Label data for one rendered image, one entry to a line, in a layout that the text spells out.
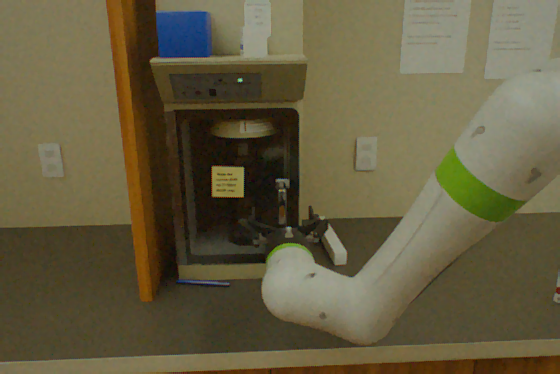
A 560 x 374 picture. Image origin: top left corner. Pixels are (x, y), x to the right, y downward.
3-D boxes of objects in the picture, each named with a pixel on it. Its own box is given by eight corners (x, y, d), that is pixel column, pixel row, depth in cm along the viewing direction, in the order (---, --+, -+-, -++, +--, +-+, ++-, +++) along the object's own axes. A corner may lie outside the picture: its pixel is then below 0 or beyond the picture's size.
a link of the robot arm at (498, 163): (629, 101, 56) (541, 43, 60) (618, 123, 47) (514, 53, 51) (523, 205, 67) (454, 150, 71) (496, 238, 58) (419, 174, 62)
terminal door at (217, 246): (180, 264, 122) (167, 109, 110) (298, 261, 124) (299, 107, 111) (180, 266, 122) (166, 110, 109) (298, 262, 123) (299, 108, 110)
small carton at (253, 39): (240, 55, 104) (239, 26, 102) (263, 55, 105) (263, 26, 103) (243, 56, 99) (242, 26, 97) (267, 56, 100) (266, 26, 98)
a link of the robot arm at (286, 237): (265, 291, 90) (314, 290, 91) (265, 235, 87) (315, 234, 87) (265, 276, 96) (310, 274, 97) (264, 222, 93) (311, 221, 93)
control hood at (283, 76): (162, 100, 109) (158, 55, 106) (303, 98, 111) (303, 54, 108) (152, 108, 98) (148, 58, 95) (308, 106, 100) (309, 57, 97)
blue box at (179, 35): (167, 55, 106) (164, 12, 103) (212, 55, 106) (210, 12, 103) (159, 58, 96) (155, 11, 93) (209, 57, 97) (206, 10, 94)
